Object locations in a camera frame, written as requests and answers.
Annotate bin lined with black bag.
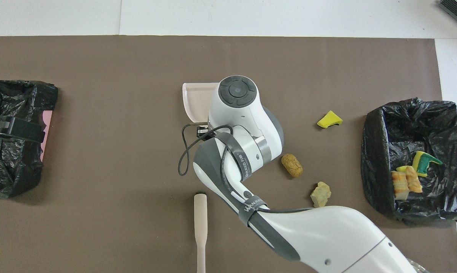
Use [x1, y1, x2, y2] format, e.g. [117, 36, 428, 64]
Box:
[361, 97, 457, 226]

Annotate brown table mat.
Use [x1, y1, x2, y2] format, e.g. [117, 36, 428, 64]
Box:
[0, 35, 457, 273]

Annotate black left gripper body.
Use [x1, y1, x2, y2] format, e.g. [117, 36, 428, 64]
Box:
[0, 112, 22, 138]

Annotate yellow sponge wedge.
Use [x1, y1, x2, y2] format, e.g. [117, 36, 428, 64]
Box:
[317, 110, 343, 129]

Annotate beige plastic dustpan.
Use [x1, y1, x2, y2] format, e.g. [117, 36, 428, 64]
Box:
[182, 82, 219, 122]

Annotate beige hand brush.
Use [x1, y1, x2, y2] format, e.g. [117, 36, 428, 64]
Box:
[194, 193, 208, 273]

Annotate brown cork-like bread roll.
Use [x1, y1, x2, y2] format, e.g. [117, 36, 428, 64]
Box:
[281, 154, 304, 178]

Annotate pink bin with black bag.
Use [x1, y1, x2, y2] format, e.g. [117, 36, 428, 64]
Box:
[0, 80, 58, 199]

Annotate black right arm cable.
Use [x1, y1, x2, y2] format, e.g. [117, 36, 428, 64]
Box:
[178, 123, 316, 213]

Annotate orange striped bread piece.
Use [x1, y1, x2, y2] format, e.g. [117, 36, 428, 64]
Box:
[391, 171, 410, 200]

